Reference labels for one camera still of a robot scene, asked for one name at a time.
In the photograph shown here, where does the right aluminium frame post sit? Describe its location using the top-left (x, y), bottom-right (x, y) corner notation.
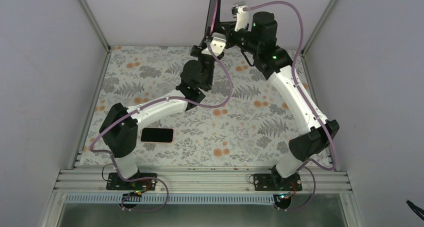
top-left (302, 0), bottom-right (338, 56)

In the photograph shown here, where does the aluminium frame post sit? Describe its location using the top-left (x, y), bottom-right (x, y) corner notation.
top-left (302, 0), bottom-right (338, 56)
top-left (78, 0), bottom-right (111, 52)

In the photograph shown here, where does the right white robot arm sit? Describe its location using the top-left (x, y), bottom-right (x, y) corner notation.
top-left (207, 11), bottom-right (340, 191)

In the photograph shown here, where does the slotted grey cable duct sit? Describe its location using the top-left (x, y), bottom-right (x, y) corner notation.
top-left (64, 193), bottom-right (275, 205)

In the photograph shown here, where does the black object at edge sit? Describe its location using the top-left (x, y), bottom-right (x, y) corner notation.
top-left (406, 200), bottom-right (424, 220)

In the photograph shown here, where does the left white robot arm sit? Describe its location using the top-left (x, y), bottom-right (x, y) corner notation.
top-left (95, 43), bottom-right (226, 190)

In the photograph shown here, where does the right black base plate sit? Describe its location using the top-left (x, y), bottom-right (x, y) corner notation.
top-left (248, 173), bottom-right (303, 192)

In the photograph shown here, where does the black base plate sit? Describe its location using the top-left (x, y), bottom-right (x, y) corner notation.
top-left (105, 172), bottom-right (157, 191)
top-left (248, 173), bottom-right (303, 192)

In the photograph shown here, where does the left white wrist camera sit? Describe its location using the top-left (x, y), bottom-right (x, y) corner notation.
top-left (201, 32), bottom-right (227, 57)

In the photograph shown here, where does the phone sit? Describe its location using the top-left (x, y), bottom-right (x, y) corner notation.
top-left (204, 0), bottom-right (221, 36)
top-left (140, 127), bottom-right (175, 144)

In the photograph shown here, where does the aluminium mounting rail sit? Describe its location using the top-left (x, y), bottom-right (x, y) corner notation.
top-left (53, 165), bottom-right (353, 194)

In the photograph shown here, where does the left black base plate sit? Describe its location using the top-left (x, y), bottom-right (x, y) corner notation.
top-left (105, 172), bottom-right (157, 191)

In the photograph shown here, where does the left aluminium frame post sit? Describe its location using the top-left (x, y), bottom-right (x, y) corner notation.
top-left (78, 0), bottom-right (111, 52)

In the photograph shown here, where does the floral patterned table mat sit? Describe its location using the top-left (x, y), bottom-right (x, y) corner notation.
top-left (78, 45), bottom-right (300, 167)

